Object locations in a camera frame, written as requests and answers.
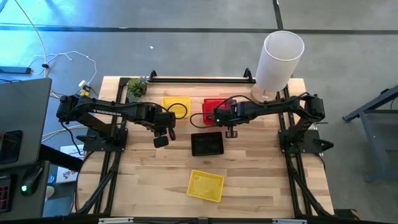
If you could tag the white plug adapter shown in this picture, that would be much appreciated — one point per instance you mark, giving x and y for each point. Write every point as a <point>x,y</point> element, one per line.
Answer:
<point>83,84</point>

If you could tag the silver metal bracket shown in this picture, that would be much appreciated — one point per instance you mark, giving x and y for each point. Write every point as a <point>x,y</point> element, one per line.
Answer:
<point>116,220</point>
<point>289,221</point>

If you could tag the black aluminium frame rail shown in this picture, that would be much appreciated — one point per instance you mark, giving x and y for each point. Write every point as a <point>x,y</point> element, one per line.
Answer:
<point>286,95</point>
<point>186,221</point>
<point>202,80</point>
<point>119,93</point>

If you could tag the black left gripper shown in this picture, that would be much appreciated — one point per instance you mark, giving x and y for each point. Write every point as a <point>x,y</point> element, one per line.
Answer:
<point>163,120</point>

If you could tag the dark screen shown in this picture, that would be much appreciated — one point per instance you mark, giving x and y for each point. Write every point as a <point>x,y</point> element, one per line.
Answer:
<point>9,146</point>

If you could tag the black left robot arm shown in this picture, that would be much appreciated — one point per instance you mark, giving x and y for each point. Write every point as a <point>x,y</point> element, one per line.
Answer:
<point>105,109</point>

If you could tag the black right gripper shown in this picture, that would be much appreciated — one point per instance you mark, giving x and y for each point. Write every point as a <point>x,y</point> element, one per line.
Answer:
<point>228,115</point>

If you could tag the black diagonal beam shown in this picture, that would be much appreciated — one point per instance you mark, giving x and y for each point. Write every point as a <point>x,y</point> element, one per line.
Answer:
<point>59,157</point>

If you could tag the white cardboard box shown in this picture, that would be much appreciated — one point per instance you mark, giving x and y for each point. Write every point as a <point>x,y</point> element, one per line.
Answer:
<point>66,175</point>

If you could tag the blue-grey metal cart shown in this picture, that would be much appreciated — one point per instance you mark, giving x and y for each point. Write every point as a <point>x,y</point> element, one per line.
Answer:
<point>382,140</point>

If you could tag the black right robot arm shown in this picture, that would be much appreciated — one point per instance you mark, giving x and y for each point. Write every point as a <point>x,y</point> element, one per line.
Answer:
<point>273,107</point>

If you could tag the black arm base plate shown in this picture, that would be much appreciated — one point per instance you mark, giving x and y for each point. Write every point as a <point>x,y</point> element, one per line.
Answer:
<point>315,138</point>
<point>96,144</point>

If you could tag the red slotted plastic basket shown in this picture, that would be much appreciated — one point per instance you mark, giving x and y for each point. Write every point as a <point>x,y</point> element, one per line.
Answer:
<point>209,107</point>

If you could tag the green potted plant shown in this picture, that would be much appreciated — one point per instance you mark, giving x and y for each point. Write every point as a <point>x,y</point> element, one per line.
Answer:
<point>136,88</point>

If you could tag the yellow connector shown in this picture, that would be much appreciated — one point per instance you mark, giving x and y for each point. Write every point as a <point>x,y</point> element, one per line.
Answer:
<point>85,92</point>

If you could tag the grey desk cabinet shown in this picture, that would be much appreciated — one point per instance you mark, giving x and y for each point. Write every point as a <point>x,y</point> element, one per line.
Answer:
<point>25,105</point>

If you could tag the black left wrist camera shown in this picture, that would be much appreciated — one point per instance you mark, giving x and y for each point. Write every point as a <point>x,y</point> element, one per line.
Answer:
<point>161,142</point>

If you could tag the red keypad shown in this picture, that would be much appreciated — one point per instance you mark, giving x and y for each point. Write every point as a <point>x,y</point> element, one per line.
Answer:
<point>3,193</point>

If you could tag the white cylindrical table lamp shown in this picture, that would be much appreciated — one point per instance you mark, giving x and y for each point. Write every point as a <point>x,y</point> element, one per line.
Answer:
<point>280,62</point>

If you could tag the yellow slotted plastic basket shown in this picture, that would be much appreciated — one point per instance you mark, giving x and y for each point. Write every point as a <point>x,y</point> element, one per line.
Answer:
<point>170,104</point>
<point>205,186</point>

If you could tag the black slotted plastic basket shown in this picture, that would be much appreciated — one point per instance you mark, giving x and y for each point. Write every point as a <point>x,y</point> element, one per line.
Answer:
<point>207,144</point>

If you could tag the black power strip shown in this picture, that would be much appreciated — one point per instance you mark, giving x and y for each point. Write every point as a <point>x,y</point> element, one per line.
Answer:
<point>15,70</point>

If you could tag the black device with green light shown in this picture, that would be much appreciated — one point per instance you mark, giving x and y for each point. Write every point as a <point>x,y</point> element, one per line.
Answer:
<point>31,180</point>

